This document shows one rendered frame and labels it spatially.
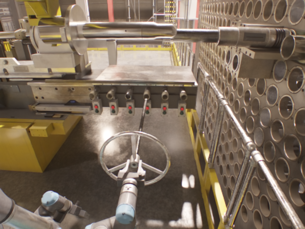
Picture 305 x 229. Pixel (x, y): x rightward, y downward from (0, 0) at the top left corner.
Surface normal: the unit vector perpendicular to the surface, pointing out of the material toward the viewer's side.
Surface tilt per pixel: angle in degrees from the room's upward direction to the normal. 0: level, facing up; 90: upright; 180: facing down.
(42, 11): 134
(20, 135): 90
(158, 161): 0
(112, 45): 90
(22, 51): 90
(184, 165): 0
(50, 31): 90
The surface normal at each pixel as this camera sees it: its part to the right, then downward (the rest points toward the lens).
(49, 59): -0.05, 0.49
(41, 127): 0.00, -0.87
